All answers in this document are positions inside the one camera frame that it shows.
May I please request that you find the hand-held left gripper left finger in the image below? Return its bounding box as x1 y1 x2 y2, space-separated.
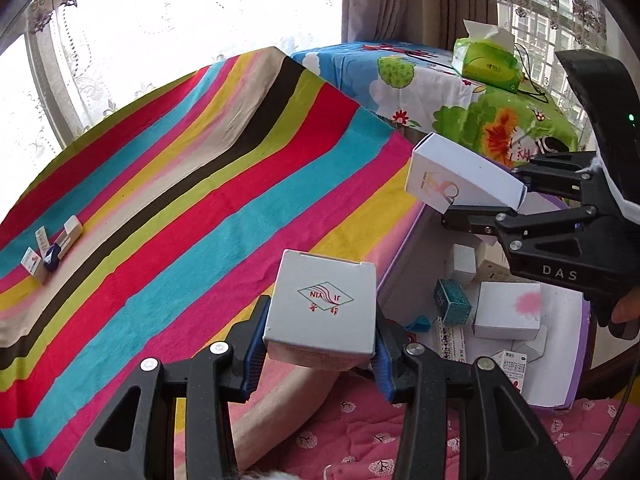
55 295 273 480

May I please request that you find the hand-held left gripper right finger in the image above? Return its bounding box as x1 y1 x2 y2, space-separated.
372 305 573 480

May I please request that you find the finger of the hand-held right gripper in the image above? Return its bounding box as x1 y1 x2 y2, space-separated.
510 152 608 205
440 203 599 240

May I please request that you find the long white box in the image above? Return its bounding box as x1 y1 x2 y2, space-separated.
405 132 528 214

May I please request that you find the white barcode medicine box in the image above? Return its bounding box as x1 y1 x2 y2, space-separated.
432 317 469 362

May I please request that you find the small white logo box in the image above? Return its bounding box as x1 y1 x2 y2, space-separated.
262 249 377 372

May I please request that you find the teal box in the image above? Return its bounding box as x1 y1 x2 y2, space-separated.
433 279 473 326

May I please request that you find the white box with pink stain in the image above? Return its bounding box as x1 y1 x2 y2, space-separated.
472 281 548 340

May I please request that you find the purple storage box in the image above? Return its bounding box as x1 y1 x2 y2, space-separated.
376 194 596 408

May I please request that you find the white and blue medicine box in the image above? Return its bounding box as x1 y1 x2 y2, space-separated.
492 350 528 394

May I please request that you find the person's right hand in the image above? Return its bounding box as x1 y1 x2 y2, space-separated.
613 293 640 324

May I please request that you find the small plain white box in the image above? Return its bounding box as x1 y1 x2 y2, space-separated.
452 243 477 281

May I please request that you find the white text-print box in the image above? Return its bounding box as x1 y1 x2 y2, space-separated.
475 239 512 282

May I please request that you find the pink floral quilt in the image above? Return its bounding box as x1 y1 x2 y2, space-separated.
227 374 640 480

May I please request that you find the green tissue pack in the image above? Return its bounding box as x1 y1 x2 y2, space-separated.
451 19 525 94

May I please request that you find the cartoon printed tablecloth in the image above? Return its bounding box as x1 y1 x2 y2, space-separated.
290 42 582 169

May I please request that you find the striped colourful blanket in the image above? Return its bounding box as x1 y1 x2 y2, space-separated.
0 46 426 480

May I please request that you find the white lace curtain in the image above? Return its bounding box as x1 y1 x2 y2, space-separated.
492 0 613 131
15 0 346 142

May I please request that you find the narrow white box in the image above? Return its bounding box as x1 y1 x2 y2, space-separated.
58 215 84 261

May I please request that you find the small red-print white box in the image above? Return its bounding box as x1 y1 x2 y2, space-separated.
21 247 44 279

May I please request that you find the thin black cord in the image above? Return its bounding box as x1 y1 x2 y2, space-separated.
514 42 552 107

